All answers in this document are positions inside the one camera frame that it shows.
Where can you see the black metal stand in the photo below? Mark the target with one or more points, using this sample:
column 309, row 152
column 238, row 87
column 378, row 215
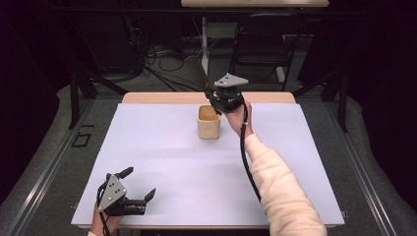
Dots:
column 74, row 98
column 343, row 101

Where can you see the person's left hand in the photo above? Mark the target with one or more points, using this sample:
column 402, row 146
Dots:
column 109, row 221

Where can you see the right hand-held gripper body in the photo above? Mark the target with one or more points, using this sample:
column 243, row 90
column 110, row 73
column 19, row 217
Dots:
column 229, row 91

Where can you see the black chair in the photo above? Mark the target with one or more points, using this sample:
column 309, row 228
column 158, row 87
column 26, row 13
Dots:
column 262, row 42

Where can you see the wooden table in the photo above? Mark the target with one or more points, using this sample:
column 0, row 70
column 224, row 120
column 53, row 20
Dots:
column 170, row 97

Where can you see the white table mat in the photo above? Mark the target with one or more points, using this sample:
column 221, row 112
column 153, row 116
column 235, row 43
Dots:
column 170, row 170

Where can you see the metal floor rail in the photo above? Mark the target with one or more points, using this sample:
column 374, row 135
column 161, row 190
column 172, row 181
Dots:
column 360, row 170
column 49, row 170

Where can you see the beige square cup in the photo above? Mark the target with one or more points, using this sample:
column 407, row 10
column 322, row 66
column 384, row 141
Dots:
column 208, row 124

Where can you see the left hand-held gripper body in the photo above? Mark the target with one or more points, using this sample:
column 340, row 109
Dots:
column 111, row 193

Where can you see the short black tape strip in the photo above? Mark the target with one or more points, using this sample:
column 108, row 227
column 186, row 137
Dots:
column 88, row 125

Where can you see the white desk leg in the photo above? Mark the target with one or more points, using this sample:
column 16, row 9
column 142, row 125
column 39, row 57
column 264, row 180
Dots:
column 204, row 46

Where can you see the person's right hand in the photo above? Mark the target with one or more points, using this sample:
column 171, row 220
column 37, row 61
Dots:
column 238, row 121

